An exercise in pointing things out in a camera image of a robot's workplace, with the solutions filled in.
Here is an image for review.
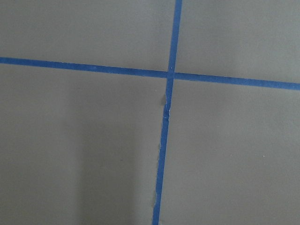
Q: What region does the brown paper table cover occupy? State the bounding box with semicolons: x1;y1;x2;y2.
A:
0;0;300;225

